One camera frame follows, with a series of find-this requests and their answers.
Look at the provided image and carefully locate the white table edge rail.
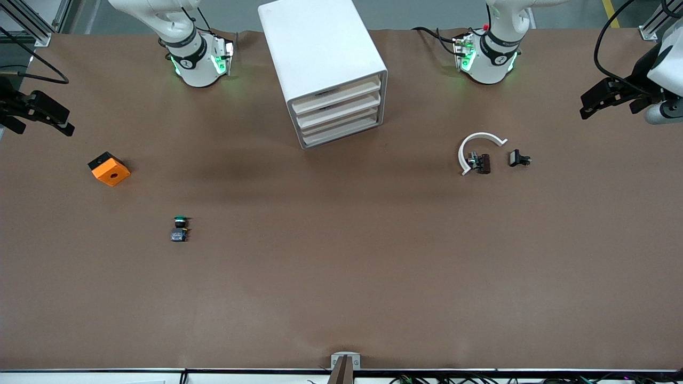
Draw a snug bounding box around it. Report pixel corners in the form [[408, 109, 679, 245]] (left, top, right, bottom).
[[0, 367, 683, 384]]

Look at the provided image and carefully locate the dark brown electrical component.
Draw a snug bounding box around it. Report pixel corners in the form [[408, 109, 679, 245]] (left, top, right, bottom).
[[467, 152, 492, 175]]

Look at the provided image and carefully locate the white curved plastic arc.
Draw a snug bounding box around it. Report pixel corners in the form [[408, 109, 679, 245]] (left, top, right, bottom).
[[457, 131, 509, 177]]

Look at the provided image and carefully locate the black arm base cable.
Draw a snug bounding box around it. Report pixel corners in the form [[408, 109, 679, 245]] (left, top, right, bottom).
[[412, 26, 463, 57]]

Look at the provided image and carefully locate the green push button switch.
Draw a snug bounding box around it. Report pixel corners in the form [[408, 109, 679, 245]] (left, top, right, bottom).
[[170, 215, 192, 243]]

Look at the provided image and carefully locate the aluminium frame profile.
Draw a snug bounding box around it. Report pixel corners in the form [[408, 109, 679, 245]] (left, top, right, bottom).
[[0, 0, 74, 47], [639, 0, 683, 42]]

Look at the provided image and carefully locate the orange and black box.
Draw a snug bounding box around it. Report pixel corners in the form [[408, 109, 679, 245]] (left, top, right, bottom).
[[88, 151, 132, 188]]

